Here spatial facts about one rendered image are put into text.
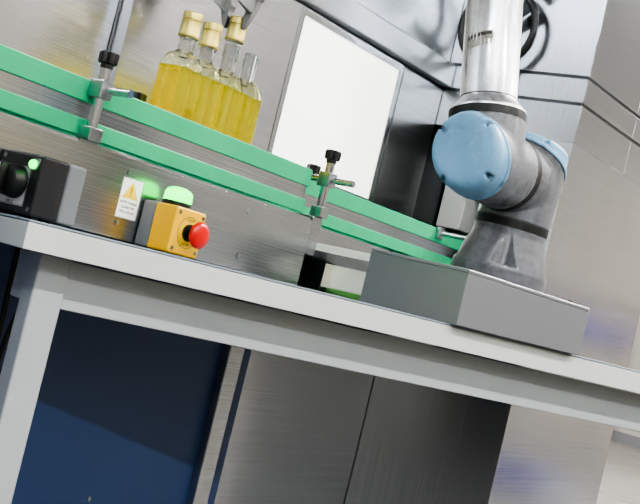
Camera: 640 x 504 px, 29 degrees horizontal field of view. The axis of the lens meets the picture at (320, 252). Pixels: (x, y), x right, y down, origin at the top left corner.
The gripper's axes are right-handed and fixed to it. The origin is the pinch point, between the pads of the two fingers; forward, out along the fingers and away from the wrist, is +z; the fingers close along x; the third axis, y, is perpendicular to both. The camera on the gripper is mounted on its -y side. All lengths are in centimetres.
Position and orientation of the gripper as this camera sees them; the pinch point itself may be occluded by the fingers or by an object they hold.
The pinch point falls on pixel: (238, 22)
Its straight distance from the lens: 226.3
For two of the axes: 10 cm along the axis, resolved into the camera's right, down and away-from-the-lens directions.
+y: -5.6, -1.7, -8.1
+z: -2.3, 9.7, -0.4
